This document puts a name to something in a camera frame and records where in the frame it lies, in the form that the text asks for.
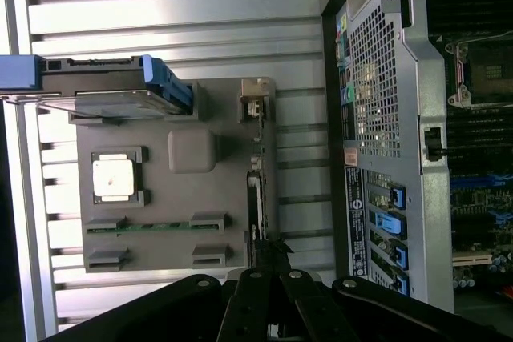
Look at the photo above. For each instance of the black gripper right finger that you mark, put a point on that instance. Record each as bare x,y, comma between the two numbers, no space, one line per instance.
304,306

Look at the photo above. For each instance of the open grey PC case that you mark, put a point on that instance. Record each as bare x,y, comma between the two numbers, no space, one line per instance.
405,89

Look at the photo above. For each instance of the CPU socket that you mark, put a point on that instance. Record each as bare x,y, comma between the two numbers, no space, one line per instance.
485,73

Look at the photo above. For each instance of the green RAM stick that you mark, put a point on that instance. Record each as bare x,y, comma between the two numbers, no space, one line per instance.
160,228

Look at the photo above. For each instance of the silver CPU chip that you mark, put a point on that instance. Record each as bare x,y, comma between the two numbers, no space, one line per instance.
113,178

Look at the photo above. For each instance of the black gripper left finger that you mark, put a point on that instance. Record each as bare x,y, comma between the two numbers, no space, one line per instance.
244,306

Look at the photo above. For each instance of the green motherboard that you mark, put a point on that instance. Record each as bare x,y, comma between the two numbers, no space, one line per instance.
473,206

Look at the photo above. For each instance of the white expansion slot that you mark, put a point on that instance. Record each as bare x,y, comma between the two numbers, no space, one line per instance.
472,260

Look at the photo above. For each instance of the grey plastic parts rack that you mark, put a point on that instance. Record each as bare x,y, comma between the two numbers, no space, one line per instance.
168,206

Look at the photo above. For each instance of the blue slot retention clip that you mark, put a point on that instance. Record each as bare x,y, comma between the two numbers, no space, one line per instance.
390,224
401,257
397,197
401,284

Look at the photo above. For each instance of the hard disk in blue carrier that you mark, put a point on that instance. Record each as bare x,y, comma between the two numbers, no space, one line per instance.
120,77

